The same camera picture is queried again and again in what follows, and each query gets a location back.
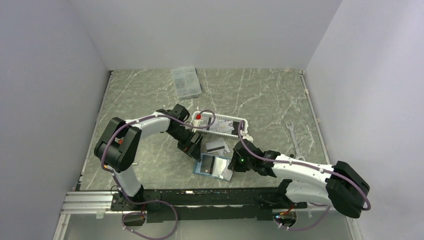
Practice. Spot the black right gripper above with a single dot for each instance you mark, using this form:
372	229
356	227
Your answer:
234	165

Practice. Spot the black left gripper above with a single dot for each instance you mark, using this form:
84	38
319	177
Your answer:
193	150

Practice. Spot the white printed VIP card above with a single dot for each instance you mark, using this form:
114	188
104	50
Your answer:
224	151

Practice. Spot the blue card holder wallet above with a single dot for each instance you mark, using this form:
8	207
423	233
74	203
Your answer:
220	164

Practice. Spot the white plastic basket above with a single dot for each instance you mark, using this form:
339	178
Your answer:
222	125

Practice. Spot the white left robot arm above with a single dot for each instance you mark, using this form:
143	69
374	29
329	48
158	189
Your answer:
117	147

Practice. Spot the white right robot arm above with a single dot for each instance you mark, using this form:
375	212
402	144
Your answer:
335	185

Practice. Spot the silver grey credit card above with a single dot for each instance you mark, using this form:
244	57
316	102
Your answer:
226	174

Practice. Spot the chrome open-end wrench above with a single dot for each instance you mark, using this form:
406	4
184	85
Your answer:
298	155

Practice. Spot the clear plastic screw box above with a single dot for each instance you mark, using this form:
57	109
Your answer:
186	82

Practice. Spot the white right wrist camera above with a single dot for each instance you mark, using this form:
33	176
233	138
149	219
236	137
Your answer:
246	136

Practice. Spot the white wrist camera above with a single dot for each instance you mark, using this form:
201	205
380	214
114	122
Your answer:
246	136
199	120

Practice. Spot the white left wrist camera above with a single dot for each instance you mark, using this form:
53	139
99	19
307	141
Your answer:
199	120

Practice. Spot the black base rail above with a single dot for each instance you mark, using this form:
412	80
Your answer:
259	203

